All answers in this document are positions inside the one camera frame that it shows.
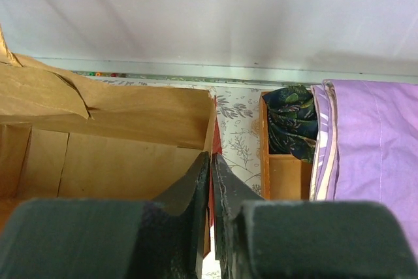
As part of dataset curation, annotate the red brown paper bag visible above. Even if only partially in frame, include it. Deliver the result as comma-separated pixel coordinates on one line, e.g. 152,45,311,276
0,24,223,260

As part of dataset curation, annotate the orange wooden compartment tray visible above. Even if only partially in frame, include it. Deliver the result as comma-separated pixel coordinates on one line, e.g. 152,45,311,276
259,98,312,200

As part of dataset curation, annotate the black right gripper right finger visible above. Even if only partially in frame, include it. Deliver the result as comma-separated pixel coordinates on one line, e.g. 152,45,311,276
211,154,417,278

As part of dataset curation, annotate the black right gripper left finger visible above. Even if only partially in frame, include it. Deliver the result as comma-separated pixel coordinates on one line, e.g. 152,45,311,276
1,152,210,278

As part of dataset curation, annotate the purple princess print cloth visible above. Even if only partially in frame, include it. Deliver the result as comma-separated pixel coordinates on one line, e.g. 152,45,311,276
310,80,417,250

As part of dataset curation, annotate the dark packet in tray corner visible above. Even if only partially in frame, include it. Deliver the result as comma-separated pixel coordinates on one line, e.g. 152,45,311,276
262,85,318,164

